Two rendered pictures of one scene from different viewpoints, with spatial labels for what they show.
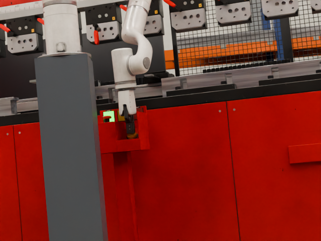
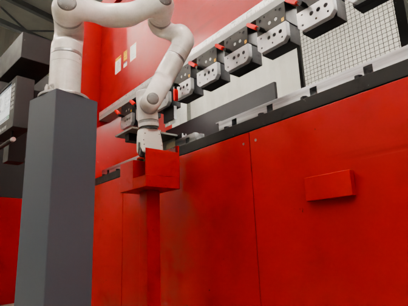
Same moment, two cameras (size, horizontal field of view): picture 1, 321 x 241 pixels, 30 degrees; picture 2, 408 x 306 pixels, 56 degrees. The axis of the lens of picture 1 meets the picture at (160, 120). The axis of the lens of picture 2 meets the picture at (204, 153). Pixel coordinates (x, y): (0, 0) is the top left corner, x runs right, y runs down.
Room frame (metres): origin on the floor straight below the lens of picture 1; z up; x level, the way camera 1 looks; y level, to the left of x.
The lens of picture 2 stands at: (1.32, -0.94, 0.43)
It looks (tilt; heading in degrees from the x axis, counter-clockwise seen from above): 14 degrees up; 37
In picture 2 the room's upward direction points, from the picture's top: 2 degrees counter-clockwise
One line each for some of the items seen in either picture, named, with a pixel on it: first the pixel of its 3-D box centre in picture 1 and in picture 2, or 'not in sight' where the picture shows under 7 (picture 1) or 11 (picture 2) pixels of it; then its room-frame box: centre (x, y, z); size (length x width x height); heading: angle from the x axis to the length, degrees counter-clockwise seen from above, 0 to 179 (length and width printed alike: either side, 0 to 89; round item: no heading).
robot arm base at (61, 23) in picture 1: (62, 33); (65, 79); (2.10, 0.32, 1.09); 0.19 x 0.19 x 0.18
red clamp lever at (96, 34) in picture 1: (96, 34); (176, 91); (2.69, 0.25, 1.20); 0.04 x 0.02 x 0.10; 166
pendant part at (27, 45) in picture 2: not in sight; (23, 102); (2.63, 1.71, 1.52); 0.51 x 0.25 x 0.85; 82
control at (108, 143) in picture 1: (119, 129); (149, 169); (2.41, 0.17, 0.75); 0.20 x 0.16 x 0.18; 78
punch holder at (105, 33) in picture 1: (104, 24); (188, 83); (2.74, 0.22, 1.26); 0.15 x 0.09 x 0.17; 76
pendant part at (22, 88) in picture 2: not in sight; (12, 111); (2.54, 1.68, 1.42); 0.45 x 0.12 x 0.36; 82
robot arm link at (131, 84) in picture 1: (125, 85); (149, 125); (2.37, 0.12, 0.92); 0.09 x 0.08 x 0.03; 168
